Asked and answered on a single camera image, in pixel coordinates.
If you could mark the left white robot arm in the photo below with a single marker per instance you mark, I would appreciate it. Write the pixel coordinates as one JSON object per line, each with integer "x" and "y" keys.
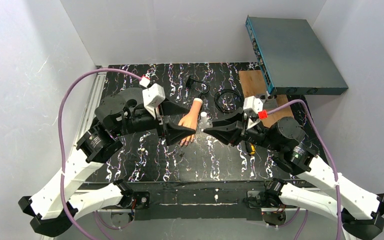
{"x": 56, "y": 207}

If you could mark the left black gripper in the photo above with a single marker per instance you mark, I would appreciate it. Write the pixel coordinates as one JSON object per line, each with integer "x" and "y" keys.
{"x": 160, "y": 120}

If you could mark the metal stand mount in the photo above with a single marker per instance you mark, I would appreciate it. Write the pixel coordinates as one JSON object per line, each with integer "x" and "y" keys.
{"x": 269, "y": 101}

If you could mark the wooden board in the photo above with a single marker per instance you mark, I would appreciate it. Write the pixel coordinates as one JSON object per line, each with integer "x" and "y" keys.
{"x": 253, "y": 84}

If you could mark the mannequin hand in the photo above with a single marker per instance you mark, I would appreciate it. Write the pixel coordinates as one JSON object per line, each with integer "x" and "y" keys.
{"x": 190, "y": 120}

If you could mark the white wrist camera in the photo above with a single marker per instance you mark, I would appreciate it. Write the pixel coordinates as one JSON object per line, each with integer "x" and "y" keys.
{"x": 153, "y": 95}
{"x": 253, "y": 111}

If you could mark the yellow black screwdriver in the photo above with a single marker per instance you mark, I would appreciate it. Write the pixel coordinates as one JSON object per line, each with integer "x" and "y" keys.
{"x": 250, "y": 148}

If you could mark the blue network switch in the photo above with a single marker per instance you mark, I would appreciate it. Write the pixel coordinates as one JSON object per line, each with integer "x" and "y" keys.
{"x": 292, "y": 59}

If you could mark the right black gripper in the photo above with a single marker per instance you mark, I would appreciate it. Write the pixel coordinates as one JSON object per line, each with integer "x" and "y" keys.
{"x": 242, "y": 127}

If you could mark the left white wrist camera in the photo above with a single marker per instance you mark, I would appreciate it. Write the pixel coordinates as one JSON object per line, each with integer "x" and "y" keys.
{"x": 153, "y": 95}

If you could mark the grey round disc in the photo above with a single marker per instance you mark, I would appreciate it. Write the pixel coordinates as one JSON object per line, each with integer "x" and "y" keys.
{"x": 130, "y": 97}

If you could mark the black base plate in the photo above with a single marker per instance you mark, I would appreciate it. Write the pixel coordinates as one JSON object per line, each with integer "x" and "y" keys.
{"x": 198, "y": 200}

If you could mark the clear nail polish bottle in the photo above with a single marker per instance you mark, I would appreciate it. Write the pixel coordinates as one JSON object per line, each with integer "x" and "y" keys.
{"x": 204, "y": 121}

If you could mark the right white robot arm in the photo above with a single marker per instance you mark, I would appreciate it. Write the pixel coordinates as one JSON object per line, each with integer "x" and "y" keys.
{"x": 358, "y": 211}

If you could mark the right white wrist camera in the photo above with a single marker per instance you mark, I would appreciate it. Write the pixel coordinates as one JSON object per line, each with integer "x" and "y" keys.
{"x": 253, "y": 111}

